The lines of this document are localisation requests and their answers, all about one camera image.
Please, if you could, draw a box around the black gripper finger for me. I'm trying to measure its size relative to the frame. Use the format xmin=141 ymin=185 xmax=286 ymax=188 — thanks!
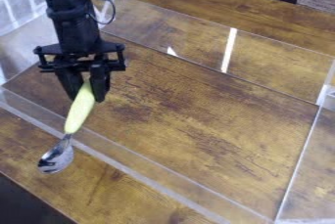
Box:
xmin=55 ymin=68 xmax=85 ymax=100
xmin=90 ymin=65 xmax=110 ymax=103

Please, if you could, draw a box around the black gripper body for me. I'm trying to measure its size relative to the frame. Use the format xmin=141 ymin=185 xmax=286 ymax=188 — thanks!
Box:
xmin=33 ymin=40 xmax=126 ymax=72

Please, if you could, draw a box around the green handled metal spoon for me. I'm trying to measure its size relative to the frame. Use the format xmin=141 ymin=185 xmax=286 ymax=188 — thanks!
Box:
xmin=38 ymin=81 xmax=96 ymax=173

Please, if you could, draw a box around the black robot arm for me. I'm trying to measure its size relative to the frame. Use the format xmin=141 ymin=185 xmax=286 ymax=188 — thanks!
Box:
xmin=34 ymin=0 xmax=126 ymax=103

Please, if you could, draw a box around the clear acrylic corner bracket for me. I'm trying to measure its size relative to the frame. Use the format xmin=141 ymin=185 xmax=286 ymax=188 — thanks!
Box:
xmin=93 ymin=0 xmax=117 ymax=28

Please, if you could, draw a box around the black cable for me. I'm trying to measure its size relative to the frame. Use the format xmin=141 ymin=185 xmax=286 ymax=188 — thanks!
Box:
xmin=86 ymin=0 xmax=118 ymax=26

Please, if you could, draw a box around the clear acrylic enclosure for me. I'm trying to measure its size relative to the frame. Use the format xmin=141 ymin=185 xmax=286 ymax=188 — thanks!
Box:
xmin=0 ymin=0 xmax=335 ymax=224

